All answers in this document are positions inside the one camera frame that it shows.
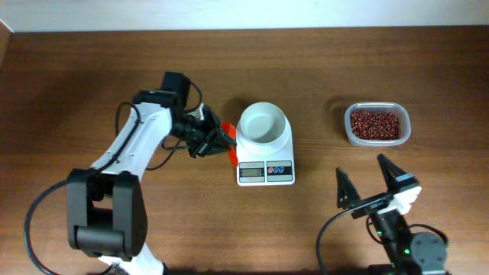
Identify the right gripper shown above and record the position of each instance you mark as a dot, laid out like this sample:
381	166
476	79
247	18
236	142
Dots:
345	195

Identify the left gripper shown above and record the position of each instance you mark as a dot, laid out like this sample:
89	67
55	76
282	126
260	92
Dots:
218	139

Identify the orange plastic measuring scoop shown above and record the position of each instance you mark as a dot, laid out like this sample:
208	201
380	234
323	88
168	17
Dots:
230	130

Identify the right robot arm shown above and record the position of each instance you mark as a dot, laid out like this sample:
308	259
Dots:
411	249

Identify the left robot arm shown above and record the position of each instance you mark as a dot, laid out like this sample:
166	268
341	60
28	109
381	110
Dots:
107	218

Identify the white round bowl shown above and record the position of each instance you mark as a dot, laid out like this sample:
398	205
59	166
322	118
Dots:
262	123

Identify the white digital kitchen scale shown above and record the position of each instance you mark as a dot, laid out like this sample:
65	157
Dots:
266	164

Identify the red beans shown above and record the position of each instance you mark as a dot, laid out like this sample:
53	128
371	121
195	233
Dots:
375	126

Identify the clear plastic container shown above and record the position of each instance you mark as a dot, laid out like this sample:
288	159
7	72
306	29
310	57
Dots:
390	107

